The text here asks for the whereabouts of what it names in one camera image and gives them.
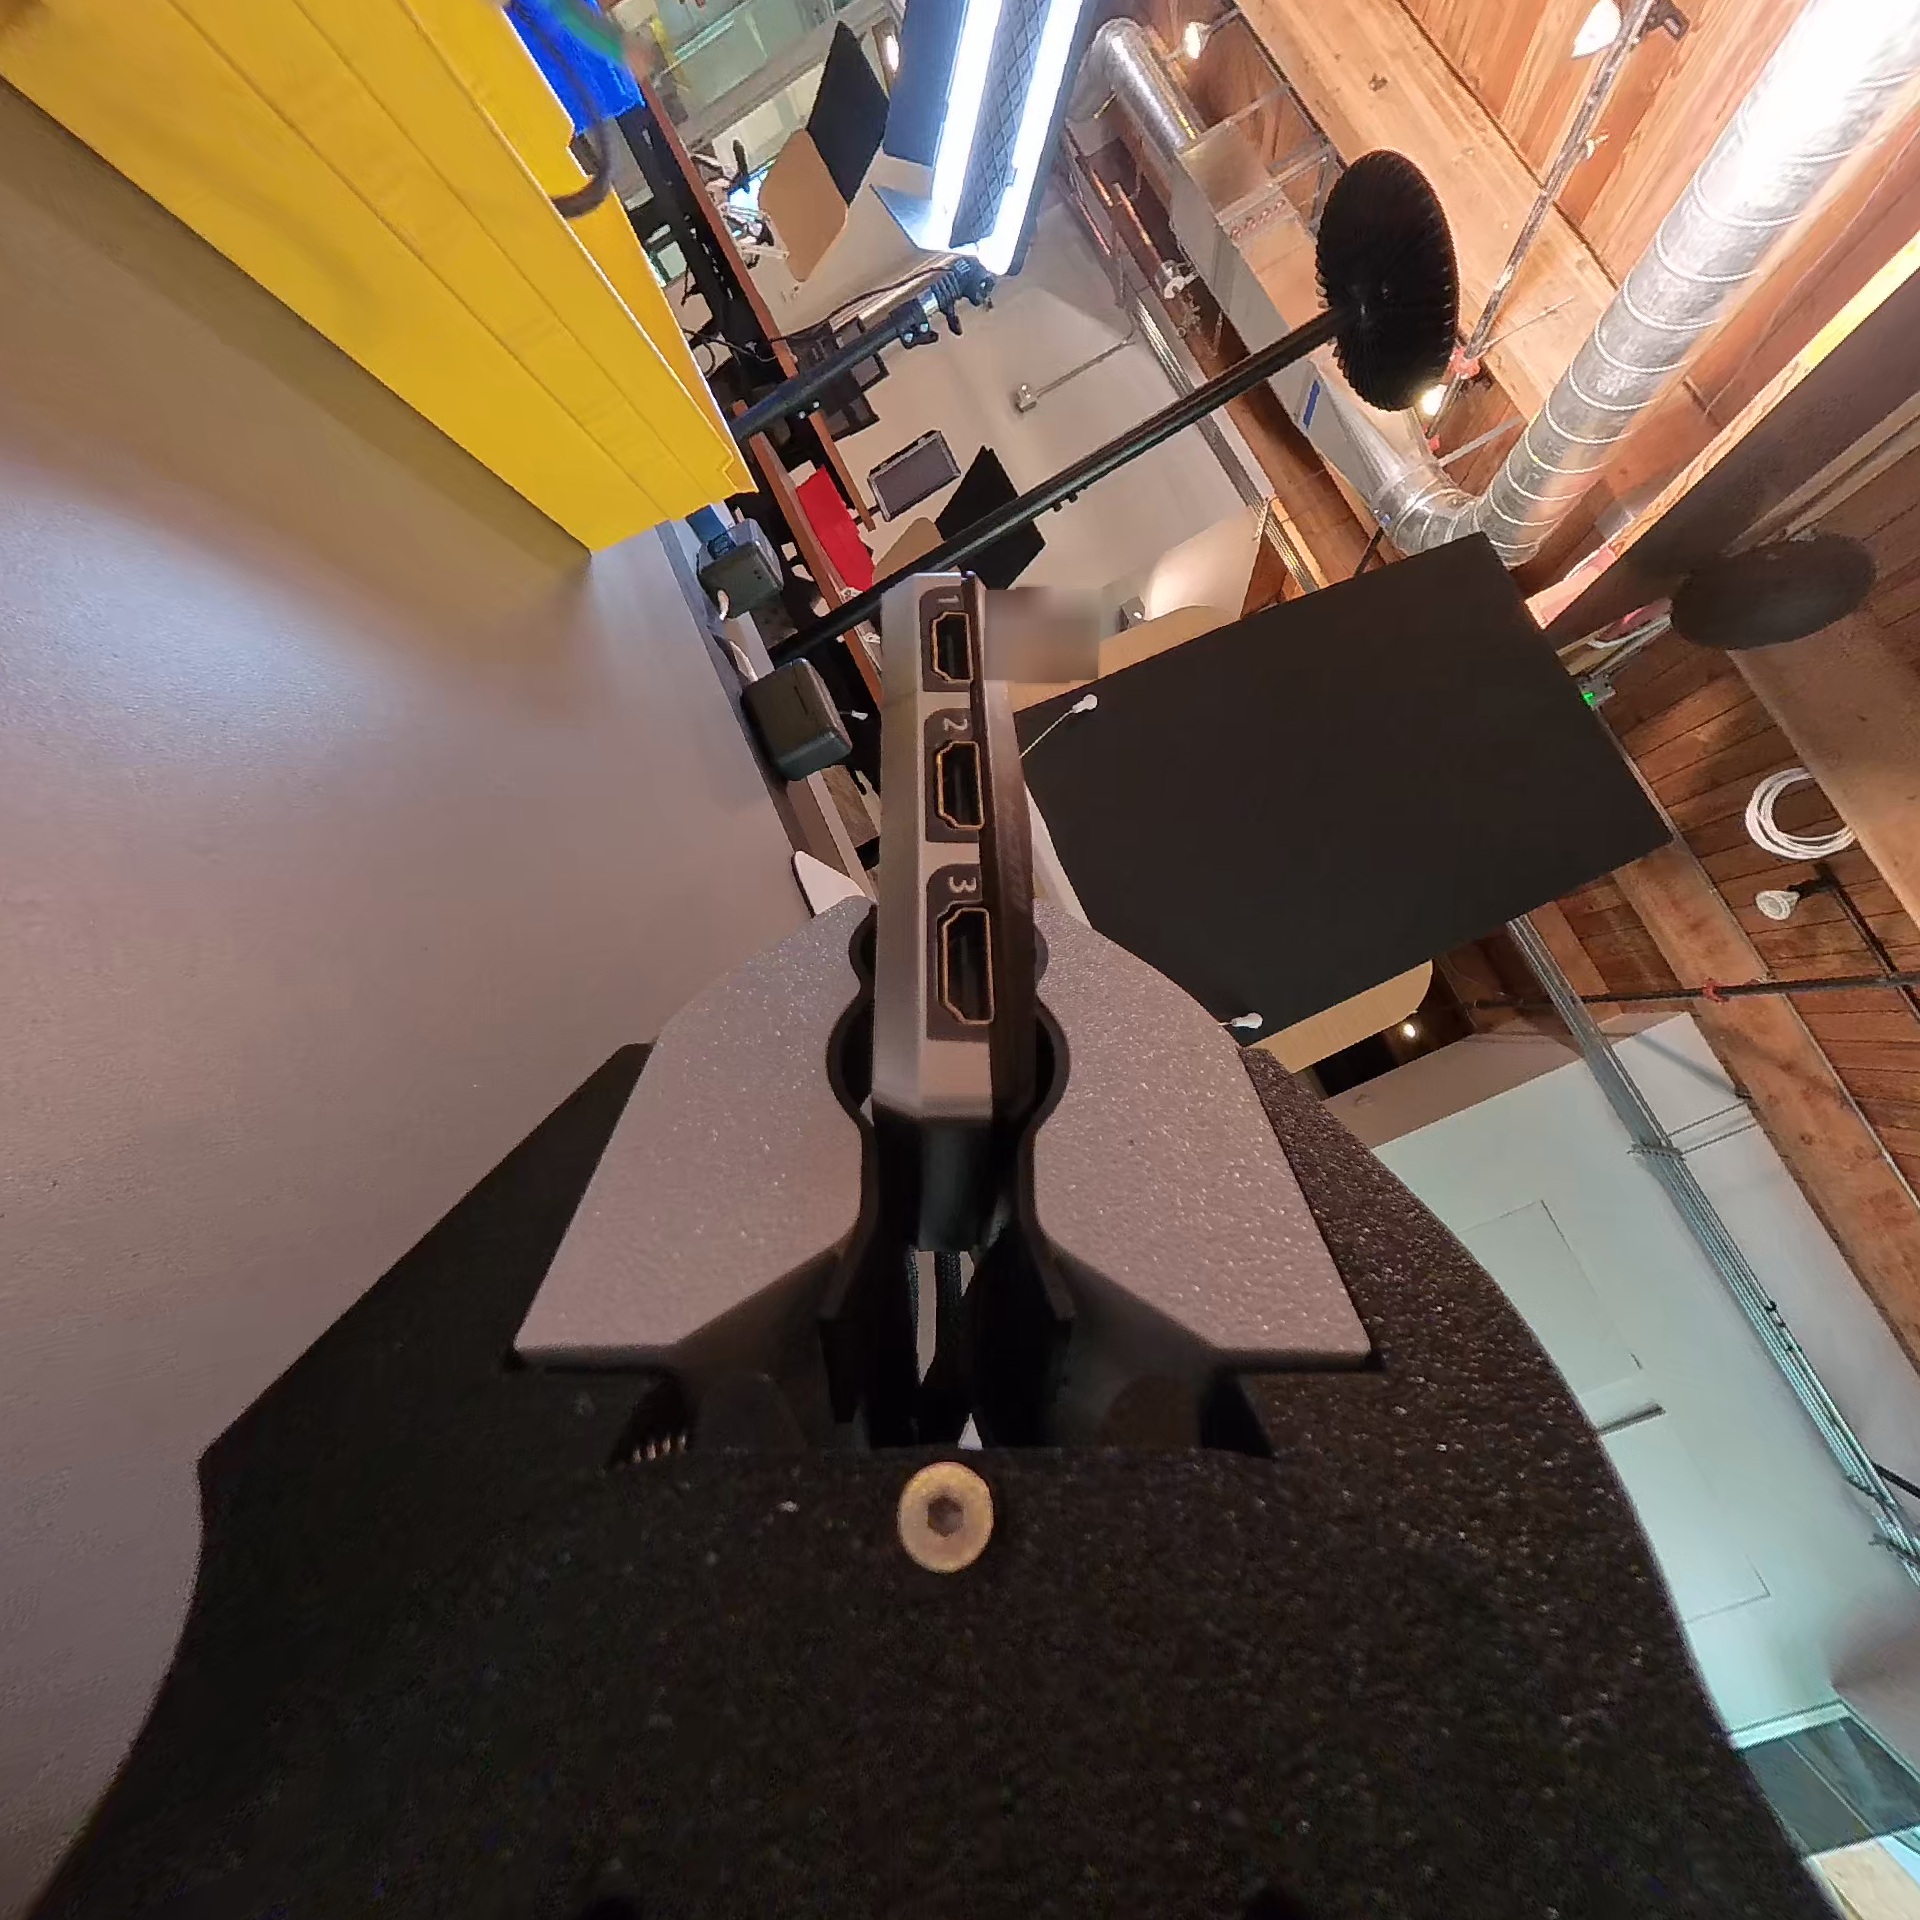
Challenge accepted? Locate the LED light panel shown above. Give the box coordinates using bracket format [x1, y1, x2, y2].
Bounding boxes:
[873, 0, 1093, 281]

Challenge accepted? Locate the blue plastic bin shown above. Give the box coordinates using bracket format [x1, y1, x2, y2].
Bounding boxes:
[508, 0, 649, 126]

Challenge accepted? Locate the white cable coil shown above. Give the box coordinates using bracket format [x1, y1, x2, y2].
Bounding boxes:
[1745, 766, 1858, 862]

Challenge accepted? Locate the black floor lamp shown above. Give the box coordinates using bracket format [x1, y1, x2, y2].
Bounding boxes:
[767, 146, 1463, 666]

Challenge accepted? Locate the small grey case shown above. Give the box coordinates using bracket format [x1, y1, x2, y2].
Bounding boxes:
[694, 537, 793, 620]

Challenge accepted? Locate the wooden desk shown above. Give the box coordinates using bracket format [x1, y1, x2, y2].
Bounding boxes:
[637, 90, 887, 694]

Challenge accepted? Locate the red plastic bin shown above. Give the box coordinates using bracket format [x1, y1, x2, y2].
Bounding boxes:
[791, 468, 877, 591]

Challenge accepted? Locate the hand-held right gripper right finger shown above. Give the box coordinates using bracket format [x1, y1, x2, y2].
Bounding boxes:
[975, 897, 1375, 1450]

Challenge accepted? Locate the grey desk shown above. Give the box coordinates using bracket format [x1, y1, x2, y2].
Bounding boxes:
[0, 75, 889, 1920]

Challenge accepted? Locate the black ceiling dome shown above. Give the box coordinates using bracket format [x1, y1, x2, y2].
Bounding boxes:
[1669, 530, 1882, 651]

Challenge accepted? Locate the black light stand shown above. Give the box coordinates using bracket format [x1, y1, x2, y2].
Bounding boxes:
[732, 252, 994, 441]

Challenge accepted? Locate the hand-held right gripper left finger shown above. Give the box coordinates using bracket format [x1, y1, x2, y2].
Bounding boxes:
[515, 901, 922, 1450]

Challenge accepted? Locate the small grey monitor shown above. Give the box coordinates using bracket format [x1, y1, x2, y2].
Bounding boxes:
[867, 429, 963, 521]

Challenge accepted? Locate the silver air duct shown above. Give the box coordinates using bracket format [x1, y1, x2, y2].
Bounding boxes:
[1369, 0, 1920, 566]

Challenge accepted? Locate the yellow plastic bin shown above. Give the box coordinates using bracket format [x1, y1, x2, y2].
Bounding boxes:
[0, 0, 758, 554]

